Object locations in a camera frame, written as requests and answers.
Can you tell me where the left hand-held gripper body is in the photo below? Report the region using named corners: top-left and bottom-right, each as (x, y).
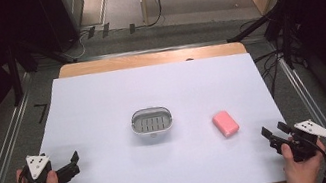
top-left (19, 148), bottom-right (73, 183)

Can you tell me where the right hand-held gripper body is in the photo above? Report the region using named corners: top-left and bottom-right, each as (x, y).
top-left (267, 116), bottom-right (326, 167)

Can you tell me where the pink soap bar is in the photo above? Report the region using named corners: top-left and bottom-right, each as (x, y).
top-left (211, 108), bottom-right (242, 140)

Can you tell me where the grey soap dish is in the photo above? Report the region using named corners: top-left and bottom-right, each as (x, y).
top-left (128, 103), bottom-right (177, 142)

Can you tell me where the person's right hand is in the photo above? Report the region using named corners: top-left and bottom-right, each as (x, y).
top-left (277, 130), bottom-right (326, 183)

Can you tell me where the white paper sheet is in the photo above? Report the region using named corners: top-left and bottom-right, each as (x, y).
top-left (0, 40), bottom-right (296, 183)

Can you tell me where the dark cabinet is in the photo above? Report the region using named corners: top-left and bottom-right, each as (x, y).
top-left (32, 0), bottom-right (93, 56)

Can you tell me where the bundle of black cables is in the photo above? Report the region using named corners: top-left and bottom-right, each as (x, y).
top-left (238, 11), bottom-right (314, 100)

